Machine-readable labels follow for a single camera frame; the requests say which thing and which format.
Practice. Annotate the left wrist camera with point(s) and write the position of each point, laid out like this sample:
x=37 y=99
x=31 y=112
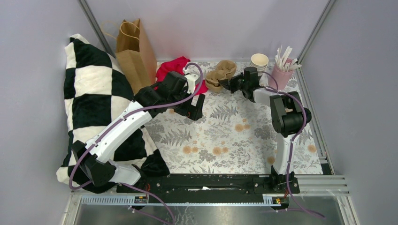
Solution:
x=192 y=80

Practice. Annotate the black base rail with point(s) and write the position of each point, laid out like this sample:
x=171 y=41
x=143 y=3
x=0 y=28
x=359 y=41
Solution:
x=216 y=188

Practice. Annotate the stack of paper cups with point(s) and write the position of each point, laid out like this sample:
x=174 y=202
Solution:
x=259 y=61

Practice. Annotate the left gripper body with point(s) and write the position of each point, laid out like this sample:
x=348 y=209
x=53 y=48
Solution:
x=184 y=94

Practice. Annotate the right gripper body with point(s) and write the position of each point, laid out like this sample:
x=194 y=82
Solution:
x=237 y=83

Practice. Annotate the cardboard cup carrier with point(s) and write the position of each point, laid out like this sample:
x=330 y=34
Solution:
x=225 y=69

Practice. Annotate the floral table mat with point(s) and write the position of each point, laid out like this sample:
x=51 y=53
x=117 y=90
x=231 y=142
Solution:
x=234 y=136

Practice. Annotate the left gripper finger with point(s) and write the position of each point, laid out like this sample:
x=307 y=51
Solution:
x=186 y=110
x=197 y=110

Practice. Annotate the brown paper bag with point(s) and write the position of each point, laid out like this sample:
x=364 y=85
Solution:
x=134 y=53

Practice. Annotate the black white checkered pillow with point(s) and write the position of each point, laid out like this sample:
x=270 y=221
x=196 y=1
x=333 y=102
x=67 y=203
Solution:
x=96 y=92

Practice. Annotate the pink straw holder cup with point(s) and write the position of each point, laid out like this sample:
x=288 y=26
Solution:
x=279 y=77

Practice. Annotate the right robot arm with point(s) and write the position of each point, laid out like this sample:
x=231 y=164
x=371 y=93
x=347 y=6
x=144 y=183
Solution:
x=288 y=116

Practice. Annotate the red cloth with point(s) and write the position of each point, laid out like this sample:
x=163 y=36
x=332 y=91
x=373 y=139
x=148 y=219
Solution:
x=177 y=65

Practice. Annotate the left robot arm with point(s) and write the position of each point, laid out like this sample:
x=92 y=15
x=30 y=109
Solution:
x=94 y=156

